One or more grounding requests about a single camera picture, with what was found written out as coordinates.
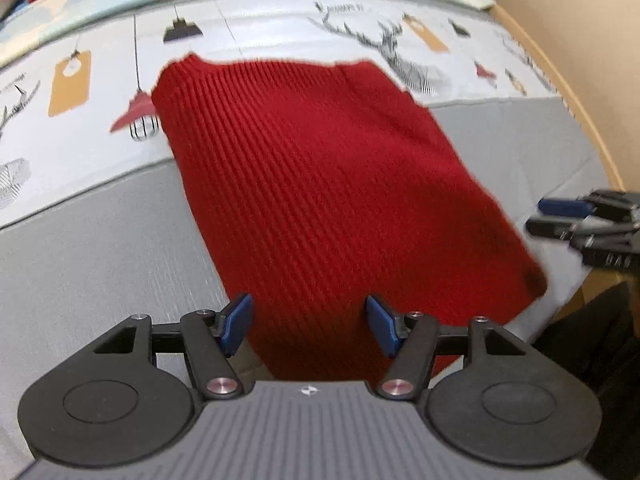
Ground wooden bed frame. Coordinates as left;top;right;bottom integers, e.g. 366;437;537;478
492;4;640;311

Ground red knit sweater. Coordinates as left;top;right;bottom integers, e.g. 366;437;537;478
150;54;550;382

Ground printed white and grey bedsheet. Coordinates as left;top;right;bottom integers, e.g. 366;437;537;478
0;0;623;466

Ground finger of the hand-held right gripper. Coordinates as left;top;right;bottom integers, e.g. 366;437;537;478
537;189;640;223
525;217;640;253

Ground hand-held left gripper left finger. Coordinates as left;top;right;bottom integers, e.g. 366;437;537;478
92;292;255;402

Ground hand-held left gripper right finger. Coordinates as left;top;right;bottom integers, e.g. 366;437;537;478
365;294;532;403

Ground dark cloth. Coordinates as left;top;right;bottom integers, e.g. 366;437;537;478
531;280;640;480

